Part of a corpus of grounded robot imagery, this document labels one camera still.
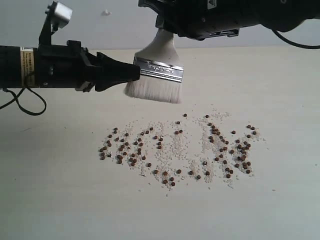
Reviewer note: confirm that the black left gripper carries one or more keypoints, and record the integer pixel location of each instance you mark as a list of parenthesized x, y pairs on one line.
[(71, 66)]

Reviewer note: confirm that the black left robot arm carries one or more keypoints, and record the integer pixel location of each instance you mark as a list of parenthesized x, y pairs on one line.
[(17, 67)]

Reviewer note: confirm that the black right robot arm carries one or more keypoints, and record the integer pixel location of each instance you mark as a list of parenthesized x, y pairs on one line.
[(279, 15)]

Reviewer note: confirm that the brown beans and white crumbs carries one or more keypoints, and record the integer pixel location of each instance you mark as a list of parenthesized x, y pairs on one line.
[(153, 151)]

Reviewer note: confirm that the wooden paint brush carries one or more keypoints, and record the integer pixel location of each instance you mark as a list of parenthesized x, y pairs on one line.
[(161, 71)]

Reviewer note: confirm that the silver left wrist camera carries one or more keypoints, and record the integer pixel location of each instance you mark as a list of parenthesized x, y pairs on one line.
[(58, 15)]

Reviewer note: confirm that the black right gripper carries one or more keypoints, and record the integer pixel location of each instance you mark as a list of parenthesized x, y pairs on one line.
[(186, 18)]

